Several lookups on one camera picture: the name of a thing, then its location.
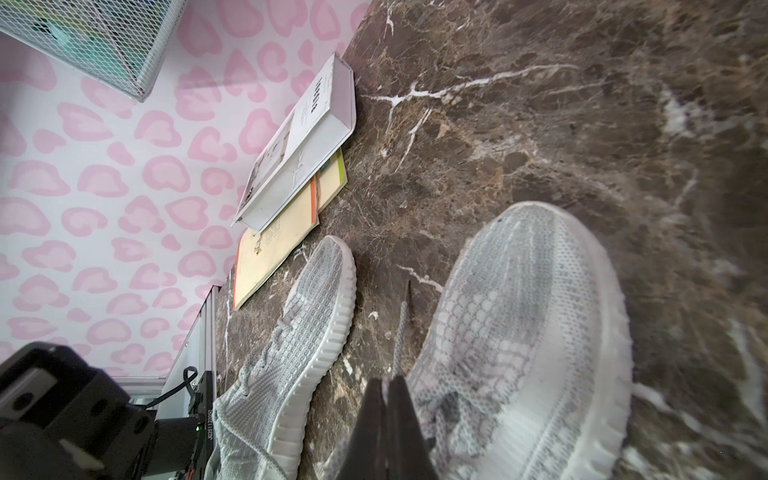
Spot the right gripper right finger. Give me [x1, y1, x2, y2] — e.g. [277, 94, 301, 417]
[386, 375, 438, 480]

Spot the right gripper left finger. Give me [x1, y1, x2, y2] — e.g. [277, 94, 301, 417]
[336, 379, 388, 480]

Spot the grey knit sneaker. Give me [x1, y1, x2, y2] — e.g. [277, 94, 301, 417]
[204, 235, 356, 479]
[406, 201, 633, 479]

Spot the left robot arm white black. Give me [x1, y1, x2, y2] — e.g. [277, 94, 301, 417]
[1, 342, 214, 479]

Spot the cream orange thin book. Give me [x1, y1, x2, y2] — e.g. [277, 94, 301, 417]
[232, 150, 348, 310]

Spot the white hardcover book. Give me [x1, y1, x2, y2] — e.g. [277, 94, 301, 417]
[234, 53, 357, 233]

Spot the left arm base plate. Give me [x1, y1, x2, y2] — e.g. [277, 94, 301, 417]
[185, 370, 215, 479]

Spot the white wire side basket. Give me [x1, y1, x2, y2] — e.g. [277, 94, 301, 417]
[1, 0, 187, 102]

